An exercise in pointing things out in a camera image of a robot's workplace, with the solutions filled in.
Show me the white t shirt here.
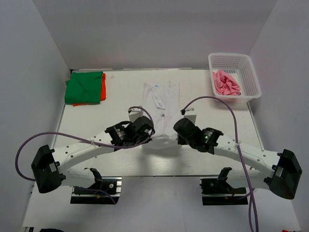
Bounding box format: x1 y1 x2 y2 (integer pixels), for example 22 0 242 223
142 82 182 151

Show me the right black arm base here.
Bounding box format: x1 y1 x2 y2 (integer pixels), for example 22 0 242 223
200 178 249 206

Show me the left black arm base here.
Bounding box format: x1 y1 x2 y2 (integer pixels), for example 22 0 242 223
70 177 122 205

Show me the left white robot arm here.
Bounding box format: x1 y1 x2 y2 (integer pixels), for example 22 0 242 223
31 117 154 193

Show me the folded orange t shirt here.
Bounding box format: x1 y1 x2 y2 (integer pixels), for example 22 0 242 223
72 73 106 107

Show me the pink t shirt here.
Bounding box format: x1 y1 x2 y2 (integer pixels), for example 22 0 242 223
212 70 241 96

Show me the folded green t shirt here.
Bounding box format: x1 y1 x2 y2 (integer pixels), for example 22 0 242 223
64 72 103 105

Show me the white plastic basket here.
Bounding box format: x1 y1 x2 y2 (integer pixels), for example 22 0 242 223
208 53 261 103

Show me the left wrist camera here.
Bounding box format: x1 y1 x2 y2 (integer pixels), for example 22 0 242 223
128 106 155 136

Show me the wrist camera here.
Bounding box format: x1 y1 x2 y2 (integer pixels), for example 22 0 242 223
173 107 197 140
128 106 155 136

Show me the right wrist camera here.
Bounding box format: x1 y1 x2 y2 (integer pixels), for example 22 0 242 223
173 107 197 140

